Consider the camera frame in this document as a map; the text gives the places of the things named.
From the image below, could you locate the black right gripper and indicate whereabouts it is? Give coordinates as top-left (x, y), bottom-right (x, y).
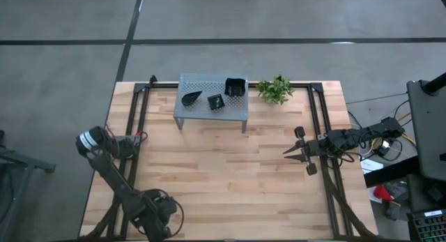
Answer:
top-left (282, 126), bottom-right (337, 176)

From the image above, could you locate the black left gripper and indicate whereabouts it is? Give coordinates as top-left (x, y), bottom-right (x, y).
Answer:
top-left (139, 189), bottom-right (178, 241)

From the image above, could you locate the green plant in white pot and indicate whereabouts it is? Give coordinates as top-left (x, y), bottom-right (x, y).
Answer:
top-left (256, 75), bottom-right (295, 105)

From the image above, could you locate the white paper sheet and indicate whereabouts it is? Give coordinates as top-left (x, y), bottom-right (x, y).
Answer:
top-left (360, 159), bottom-right (384, 175)

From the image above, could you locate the black power adapter box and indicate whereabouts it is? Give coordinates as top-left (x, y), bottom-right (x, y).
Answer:
top-left (373, 139), bottom-right (394, 158)

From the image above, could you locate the red object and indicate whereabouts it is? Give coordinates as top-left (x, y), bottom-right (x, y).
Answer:
top-left (373, 185), bottom-right (394, 203)

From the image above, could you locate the black beam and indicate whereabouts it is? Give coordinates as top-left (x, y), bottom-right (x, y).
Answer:
top-left (364, 156), bottom-right (421, 189)

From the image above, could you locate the grey perforated metal shelf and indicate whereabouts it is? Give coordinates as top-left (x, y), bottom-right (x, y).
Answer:
top-left (173, 73), bottom-right (249, 134)

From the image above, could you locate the grey cloth bundle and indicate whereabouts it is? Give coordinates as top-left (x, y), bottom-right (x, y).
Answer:
top-left (383, 181), bottom-right (412, 222)

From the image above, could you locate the grey metal stand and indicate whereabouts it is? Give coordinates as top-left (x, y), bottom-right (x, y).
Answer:
top-left (0, 129), bottom-right (56, 242)

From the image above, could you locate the grey cart panel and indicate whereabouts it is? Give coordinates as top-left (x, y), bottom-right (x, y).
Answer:
top-left (406, 80), bottom-right (446, 182)

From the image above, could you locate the backlit computer keyboard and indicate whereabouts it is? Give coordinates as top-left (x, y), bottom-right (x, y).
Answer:
top-left (407, 209), bottom-right (446, 242)

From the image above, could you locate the black pole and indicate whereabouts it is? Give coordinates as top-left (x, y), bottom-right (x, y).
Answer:
top-left (421, 73), bottom-right (446, 96)

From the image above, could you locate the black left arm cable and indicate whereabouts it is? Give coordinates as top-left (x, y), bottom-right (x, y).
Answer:
top-left (149, 188), bottom-right (185, 239)

